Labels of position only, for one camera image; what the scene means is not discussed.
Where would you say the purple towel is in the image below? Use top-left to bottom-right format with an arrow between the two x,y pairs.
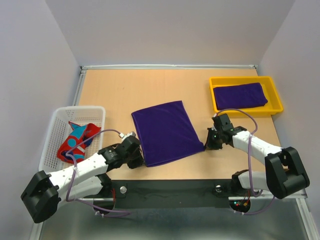
213,82 -> 268,110
131,100 -> 205,167

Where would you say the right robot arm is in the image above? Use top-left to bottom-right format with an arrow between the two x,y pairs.
205,113 -> 310,199

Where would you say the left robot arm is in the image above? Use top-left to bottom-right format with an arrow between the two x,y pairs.
20,135 -> 144,224

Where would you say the yellow plastic tray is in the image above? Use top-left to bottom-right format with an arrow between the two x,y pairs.
209,76 -> 284,117

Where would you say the white plastic basket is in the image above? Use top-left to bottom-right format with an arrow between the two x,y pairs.
38,106 -> 106,173

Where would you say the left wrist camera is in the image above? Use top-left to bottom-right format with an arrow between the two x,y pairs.
118,131 -> 136,140

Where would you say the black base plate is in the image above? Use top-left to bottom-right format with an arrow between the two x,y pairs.
82,178 -> 261,210

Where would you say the aluminium back rail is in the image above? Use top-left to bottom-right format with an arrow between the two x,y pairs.
80,64 -> 257,70

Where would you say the aluminium rail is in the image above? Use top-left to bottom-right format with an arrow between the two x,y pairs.
80,64 -> 257,70
40,177 -> 308,201

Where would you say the aluminium front rail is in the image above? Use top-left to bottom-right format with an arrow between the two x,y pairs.
40,177 -> 308,201

